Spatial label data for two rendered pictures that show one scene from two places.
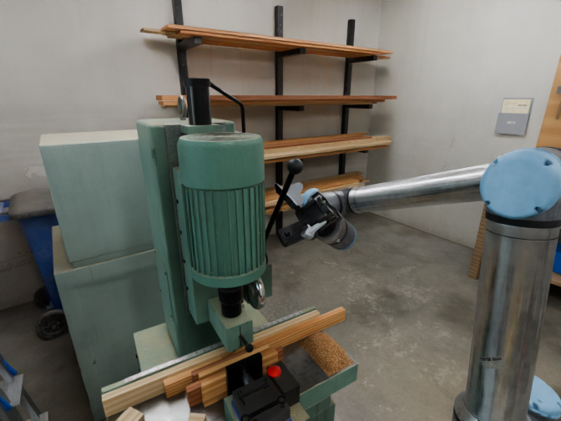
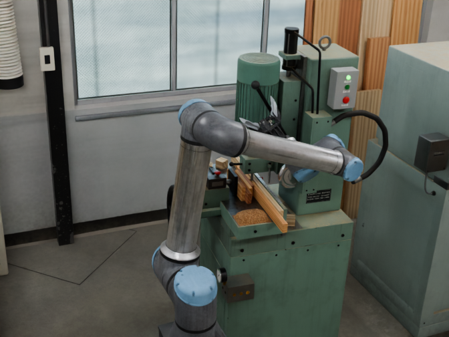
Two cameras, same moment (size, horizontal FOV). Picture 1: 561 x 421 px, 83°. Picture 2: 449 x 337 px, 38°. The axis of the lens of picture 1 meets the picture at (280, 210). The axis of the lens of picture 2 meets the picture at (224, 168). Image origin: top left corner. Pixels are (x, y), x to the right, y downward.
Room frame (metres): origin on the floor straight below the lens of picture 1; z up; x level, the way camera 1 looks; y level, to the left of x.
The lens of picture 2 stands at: (1.05, -2.46, 2.23)
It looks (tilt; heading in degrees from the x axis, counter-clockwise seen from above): 25 degrees down; 101
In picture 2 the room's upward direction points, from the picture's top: 2 degrees clockwise
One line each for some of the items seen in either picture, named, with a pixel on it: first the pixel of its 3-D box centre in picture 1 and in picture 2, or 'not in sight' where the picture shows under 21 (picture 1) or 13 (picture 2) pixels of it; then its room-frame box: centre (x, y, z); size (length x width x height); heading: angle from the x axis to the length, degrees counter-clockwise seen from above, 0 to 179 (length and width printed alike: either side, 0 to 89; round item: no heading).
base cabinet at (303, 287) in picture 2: not in sight; (268, 287); (0.77, 0.18, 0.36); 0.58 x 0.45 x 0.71; 31
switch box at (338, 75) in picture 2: not in sight; (343, 87); (1.01, 0.16, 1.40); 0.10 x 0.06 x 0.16; 31
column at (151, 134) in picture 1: (194, 238); (315, 130); (0.91, 0.27, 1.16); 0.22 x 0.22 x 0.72; 31
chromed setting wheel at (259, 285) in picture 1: (254, 290); (291, 174); (0.84, 0.08, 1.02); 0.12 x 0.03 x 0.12; 31
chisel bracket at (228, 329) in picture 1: (230, 322); (256, 164); (0.68, 0.13, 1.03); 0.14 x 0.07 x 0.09; 31
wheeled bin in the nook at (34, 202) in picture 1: (71, 255); not in sight; (2.09, 1.54, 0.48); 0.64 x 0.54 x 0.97; 127
